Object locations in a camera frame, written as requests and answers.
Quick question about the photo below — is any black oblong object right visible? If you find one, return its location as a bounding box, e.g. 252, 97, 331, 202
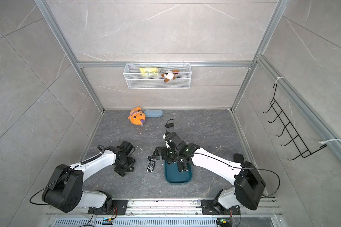
234, 153, 245, 165

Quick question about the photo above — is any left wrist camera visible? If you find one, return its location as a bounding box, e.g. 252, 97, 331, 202
120, 141, 135, 156

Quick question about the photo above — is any black wall hook rack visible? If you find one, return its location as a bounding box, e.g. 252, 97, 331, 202
262, 84, 327, 161

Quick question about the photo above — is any yellow plush in basket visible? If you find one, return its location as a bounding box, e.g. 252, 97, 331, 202
139, 67, 162, 77

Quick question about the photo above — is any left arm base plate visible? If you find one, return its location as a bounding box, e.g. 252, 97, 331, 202
87, 200, 129, 215

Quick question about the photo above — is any orange plush toy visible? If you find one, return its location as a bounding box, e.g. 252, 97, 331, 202
128, 107, 146, 125

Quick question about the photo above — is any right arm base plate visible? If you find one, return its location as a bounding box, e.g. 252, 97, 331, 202
200, 200, 241, 215

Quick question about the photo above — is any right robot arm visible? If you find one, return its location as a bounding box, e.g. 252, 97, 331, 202
152, 132, 266, 215

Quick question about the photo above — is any teal storage box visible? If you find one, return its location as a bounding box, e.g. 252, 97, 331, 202
164, 160, 192, 184

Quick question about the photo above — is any BMW key silver black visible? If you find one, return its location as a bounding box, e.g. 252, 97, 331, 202
147, 160, 155, 173

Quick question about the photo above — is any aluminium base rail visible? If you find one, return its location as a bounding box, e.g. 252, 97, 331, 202
40, 199, 286, 227

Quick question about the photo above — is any brown white plush dog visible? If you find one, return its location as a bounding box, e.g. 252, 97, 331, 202
162, 70, 179, 83

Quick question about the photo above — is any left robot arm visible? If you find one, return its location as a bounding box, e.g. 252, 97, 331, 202
41, 141, 135, 215

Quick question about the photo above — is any white wire basket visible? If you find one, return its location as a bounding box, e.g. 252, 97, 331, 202
123, 62, 192, 89

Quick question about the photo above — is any light blue glasses case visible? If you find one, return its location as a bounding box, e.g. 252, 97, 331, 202
144, 110, 163, 117

